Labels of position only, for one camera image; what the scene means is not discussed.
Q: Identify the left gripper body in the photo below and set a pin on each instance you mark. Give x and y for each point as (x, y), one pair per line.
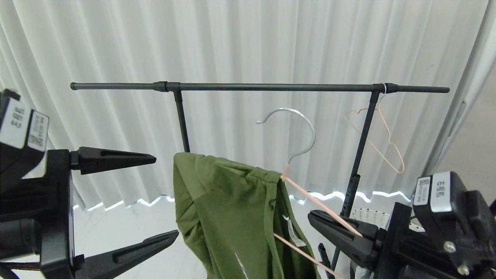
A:
(57, 217)

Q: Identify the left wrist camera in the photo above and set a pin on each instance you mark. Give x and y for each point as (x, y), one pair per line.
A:
(19, 128)

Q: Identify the pink clothes hanger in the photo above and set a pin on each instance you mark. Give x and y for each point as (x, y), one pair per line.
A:
(378, 149)
(321, 207)

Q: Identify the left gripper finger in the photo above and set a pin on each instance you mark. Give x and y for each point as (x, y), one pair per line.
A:
(100, 263)
(93, 164)

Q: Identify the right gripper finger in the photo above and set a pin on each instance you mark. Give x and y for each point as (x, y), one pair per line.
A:
(348, 226)
(354, 248)

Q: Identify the black clothes rack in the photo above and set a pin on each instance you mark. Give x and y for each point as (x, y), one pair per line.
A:
(271, 87)

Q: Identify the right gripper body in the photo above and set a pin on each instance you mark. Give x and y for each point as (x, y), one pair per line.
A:
(393, 248)

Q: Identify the green shirt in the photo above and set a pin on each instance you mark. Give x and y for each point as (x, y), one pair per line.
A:
(224, 209)

